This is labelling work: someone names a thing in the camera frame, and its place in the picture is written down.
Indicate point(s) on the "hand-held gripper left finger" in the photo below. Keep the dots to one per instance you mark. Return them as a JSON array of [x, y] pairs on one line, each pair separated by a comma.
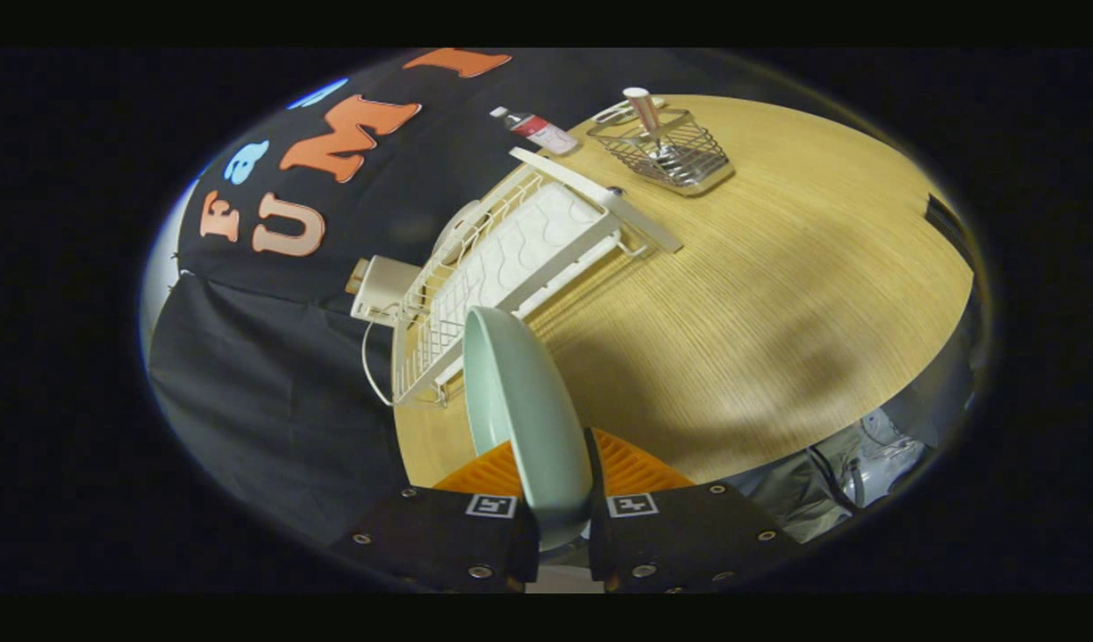
[[439, 535]]

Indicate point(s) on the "toast slices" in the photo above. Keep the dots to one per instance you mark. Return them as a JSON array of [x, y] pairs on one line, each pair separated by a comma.
[[355, 278]]

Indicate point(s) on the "beige plate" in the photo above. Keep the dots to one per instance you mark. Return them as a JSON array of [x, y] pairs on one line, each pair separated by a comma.
[[457, 227]]

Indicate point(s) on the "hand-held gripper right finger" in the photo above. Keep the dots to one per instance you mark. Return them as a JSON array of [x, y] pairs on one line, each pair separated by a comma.
[[689, 535]]

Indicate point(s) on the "clear bottle with red label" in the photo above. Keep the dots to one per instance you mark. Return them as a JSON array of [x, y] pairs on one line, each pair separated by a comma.
[[546, 132]]

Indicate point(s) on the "white toaster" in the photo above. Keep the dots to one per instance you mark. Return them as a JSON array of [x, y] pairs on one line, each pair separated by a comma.
[[388, 285]]

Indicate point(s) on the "person's white shoe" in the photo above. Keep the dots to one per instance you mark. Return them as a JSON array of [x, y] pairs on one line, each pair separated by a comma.
[[885, 455]]

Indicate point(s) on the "pale green plate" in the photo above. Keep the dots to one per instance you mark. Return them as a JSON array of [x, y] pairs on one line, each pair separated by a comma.
[[529, 419]]

